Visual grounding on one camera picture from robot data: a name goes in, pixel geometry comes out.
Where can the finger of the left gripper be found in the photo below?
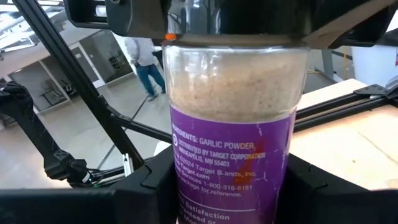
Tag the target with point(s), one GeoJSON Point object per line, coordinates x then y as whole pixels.
{"type": "Point", "coordinates": [136, 18]}
{"type": "Point", "coordinates": [357, 31]}

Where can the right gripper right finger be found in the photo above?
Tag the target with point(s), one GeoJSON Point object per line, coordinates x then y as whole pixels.
{"type": "Point", "coordinates": [311, 202]}

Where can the purple label garlic powder jar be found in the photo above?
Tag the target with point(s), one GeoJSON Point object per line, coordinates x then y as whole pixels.
{"type": "Point", "coordinates": [233, 155]}

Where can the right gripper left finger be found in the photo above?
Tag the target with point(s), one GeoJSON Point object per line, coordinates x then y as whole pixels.
{"type": "Point", "coordinates": [149, 199]}

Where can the person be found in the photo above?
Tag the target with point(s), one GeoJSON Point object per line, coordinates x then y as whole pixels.
{"type": "Point", "coordinates": [143, 56]}

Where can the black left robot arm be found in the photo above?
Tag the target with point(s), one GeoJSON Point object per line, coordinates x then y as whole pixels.
{"type": "Point", "coordinates": [28, 124]}

